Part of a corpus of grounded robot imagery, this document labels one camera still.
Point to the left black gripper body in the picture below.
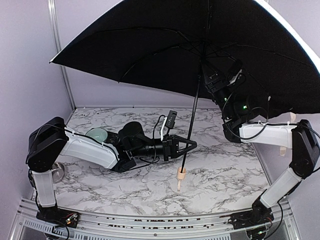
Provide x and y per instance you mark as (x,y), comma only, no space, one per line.
(169,148)

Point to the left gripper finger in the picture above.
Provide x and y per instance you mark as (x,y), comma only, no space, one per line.
(181,140)
(181,151)

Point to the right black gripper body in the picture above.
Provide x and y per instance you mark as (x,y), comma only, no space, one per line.
(213,81)

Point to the beige and black folding umbrella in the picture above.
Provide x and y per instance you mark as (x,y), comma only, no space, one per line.
(165,45)

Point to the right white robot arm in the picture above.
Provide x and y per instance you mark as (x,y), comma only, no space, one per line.
(238,127)

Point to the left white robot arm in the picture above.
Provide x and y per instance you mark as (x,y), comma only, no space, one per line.
(116,153)

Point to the green lidded bowl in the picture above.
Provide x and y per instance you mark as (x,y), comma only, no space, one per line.
(99,134)

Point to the clear glass cup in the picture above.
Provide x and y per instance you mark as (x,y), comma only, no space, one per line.
(58,172)

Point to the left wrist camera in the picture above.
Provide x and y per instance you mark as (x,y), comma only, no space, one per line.
(169,122)

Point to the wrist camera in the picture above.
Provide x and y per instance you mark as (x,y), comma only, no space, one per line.
(169,122)
(234,71)

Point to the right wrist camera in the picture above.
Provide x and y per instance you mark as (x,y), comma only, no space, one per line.
(234,71)

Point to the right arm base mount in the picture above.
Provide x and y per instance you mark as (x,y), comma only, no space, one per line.
(252,217)

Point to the aluminium front rail frame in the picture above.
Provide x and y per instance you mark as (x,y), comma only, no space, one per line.
(102,226)

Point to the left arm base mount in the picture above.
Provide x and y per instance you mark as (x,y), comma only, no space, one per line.
(58,216)

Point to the left aluminium corner post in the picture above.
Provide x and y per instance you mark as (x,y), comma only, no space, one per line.
(58,47)

